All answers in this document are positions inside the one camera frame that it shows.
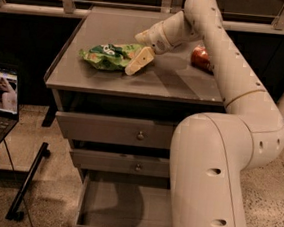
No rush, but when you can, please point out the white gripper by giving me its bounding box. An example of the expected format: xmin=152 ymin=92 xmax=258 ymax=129
xmin=125 ymin=11 xmax=194 ymax=75

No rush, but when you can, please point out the green rice chip bag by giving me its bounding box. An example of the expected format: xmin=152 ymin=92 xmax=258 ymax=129
xmin=78 ymin=43 xmax=143 ymax=71

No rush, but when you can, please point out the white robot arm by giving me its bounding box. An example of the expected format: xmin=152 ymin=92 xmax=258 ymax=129
xmin=136 ymin=0 xmax=284 ymax=227

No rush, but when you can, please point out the grey drawer cabinet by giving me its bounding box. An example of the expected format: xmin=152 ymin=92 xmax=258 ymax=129
xmin=30 ymin=1 xmax=235 ymax=227

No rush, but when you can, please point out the top grey drawer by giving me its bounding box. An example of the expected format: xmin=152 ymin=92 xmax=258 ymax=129
xmin=55 ymin=111 xmax=174 ymax=149

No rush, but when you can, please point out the middle grey drawer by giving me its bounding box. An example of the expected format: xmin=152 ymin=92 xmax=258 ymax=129
xmin=70 ymin=149 xmax=170 ymax=178

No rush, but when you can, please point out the open bottom grey drawer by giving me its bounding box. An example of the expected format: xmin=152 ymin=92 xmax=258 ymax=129
xmin=69 ymin=171 xmax=172 ymax=227

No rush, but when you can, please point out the crushed red soda can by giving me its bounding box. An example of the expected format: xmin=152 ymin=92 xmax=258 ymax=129
xmin=190 ymin=46 xmax=213 ymax=73

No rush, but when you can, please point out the metal window railing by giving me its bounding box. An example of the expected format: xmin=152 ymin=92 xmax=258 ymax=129
xmin=0 ymin=0 xmax=284 ymax=41

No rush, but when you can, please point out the black laptop stand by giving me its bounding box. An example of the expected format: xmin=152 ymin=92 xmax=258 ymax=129
xmin=0 ymin=142 xmax=51 ymax=222

